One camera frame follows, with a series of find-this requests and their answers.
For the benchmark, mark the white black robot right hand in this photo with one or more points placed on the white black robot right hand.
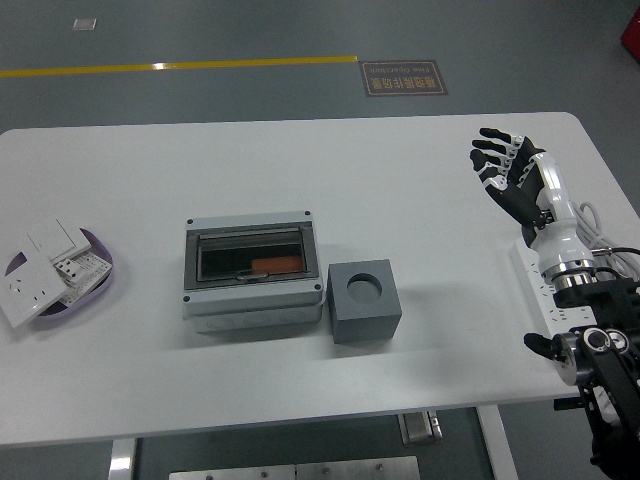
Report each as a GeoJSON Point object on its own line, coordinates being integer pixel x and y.
{"type": "Point", "coordinates": [547, 200]}

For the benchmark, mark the orange cylinder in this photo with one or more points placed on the orange cylinder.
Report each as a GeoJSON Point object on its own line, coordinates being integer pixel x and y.
{"type": "Point", "coordinates": [280, 264]}

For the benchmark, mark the smoky transparent box lid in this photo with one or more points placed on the smoky transparent box lid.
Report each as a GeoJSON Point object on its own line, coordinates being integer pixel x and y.
{"type": "Point", "coordinates": [192, 260]}

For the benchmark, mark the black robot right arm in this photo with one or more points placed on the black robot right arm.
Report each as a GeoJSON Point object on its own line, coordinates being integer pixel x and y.
{"type": "Point", "coordinates": [610, 300]}

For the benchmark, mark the grey cube with round recess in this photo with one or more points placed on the grey cube with round recess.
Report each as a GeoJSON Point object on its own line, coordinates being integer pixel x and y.
{"type": "Point", "coordinates": [365, 320]}

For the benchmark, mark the white power strip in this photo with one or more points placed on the white power strip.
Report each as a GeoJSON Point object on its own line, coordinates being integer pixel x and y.
{"type": "Point", "coordinates": [562, 316]}

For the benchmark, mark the red object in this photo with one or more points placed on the red object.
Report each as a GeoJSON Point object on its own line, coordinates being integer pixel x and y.
{"type": "Point", "coordinates": [631, 35]}

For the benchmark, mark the brown floor sign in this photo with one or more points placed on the brown floor sign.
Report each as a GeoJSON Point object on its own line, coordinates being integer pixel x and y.
{"type": "Point", "coordinates": [402, 78]}

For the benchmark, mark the black table control panel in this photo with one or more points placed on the black table control panel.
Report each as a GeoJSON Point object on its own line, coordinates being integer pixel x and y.
{"type": "Point", "coordinates": [565, 404]}

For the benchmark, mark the white table leg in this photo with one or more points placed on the white table leg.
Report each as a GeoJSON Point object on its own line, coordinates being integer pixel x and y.
{"type": "Point", "coordinates": [121, 460]}
{"type": "Point", "coordinates": [495, 445]}

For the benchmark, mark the yellow floor tape line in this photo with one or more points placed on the yellow floor tape line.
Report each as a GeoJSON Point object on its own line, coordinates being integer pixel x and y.
{"type": "Point", "coordinates": [200, 65]}

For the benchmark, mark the white perforated socket module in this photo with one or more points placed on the white perforated socket module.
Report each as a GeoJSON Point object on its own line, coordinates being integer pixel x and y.
{"type": "Point", "coordinates": [92, 267]}

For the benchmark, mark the small white socket insert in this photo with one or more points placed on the small white socket insert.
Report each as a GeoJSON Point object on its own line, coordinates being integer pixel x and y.
{"type": "Point", "coordinates": [67, 270]}

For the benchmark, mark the purple plastic tray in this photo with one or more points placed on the purple plastic tray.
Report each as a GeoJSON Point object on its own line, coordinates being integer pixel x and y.
{"type": "Point", "coordinates": [75, 312]}

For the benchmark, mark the small metal floor plate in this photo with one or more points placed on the small metal floor plate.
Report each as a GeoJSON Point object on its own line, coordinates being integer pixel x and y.
{"type": "Point", "coordinates": [84, 24]}

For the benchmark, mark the grey metal table bracket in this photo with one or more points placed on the grey metal table bracket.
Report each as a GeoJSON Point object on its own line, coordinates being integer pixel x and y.
{"type": "Point", "coordinates": [417, 430]}

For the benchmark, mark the grey electrical enclosure box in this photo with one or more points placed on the grey electrical enclosure box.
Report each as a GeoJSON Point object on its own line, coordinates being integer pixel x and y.
{"type": "Point", "coordinates": [250, 300]}

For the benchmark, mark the grey metal base plate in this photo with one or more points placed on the grey metal base plate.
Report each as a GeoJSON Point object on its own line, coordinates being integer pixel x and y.
{"type": "Point", "coordinates": [295, 470]}

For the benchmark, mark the white wall switch panel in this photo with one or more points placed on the white wall switch panel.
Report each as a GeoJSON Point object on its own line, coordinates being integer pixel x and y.
{"type": "Point", "coordinates": [50, 235]}

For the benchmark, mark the white wall socket panel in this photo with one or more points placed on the white wall socket panel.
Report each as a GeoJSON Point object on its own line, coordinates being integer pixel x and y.
{"type": "Point", "coordinates": [27, 295]}

